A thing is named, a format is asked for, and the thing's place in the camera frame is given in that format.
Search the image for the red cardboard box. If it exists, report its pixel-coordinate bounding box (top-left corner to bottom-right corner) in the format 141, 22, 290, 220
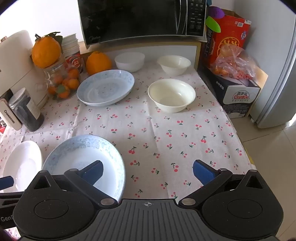
205, 9, 251, 70

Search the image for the white bowl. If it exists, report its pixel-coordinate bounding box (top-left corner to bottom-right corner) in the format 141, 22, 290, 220
115, 52, 145, 72

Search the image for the silver refrigerator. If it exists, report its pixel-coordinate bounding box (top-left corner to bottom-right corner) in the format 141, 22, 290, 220
245, 0, 296, 129

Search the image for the cherry print tablecloth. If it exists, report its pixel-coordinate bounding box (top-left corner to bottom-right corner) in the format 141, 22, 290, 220
0, 62, 252, 202

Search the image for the clear jar with dark contents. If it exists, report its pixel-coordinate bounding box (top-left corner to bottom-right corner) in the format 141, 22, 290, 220
8, 88, 45, 132

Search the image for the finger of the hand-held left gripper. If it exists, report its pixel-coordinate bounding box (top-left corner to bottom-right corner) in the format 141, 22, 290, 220
0, 176, 25, 198

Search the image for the small cream bowl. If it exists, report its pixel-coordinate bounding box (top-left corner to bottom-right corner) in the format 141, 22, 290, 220
157, 55, 191, 76

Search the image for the glass jar of small oranges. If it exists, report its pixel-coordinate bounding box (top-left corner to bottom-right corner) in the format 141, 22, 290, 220
44, 54, 80, 100

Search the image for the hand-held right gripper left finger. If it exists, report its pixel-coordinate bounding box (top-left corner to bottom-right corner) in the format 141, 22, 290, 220
24, 160, 118, 207

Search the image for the green plastic object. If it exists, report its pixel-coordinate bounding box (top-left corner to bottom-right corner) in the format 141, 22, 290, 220
205, 16, 221, 33

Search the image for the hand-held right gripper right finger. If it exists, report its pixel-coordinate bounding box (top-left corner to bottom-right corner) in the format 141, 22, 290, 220
178, 160, 269, 207

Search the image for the plastic bag of oranges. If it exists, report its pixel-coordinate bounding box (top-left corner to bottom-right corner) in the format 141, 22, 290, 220
210, 44, 257, 80

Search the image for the white slim device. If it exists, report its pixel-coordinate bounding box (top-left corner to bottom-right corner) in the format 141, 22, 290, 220
0, 98, 23, 130

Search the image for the white kitchen appliance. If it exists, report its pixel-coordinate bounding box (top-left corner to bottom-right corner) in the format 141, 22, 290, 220
0, 30, 50, 112

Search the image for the large orange with leaves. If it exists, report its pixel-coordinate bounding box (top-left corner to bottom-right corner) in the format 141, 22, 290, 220
31, 32, 63, 69

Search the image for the black microwave oven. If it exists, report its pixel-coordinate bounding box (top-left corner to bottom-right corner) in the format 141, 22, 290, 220
77, 0, 207, 46

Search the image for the stack of paper cups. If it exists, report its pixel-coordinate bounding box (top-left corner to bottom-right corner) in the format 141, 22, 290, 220
61, 34, 84, 75

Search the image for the blue patterned plate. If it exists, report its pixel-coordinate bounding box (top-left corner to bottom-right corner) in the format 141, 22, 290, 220
76, 70, 135, 107
42, 135, 126, 200

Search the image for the large cream bowl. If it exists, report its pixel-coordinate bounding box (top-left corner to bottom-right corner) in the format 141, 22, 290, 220
148, 79, 196, 113

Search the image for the white plate with swirl pattern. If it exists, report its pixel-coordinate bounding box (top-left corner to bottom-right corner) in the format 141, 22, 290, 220
1, 141, 44, 193

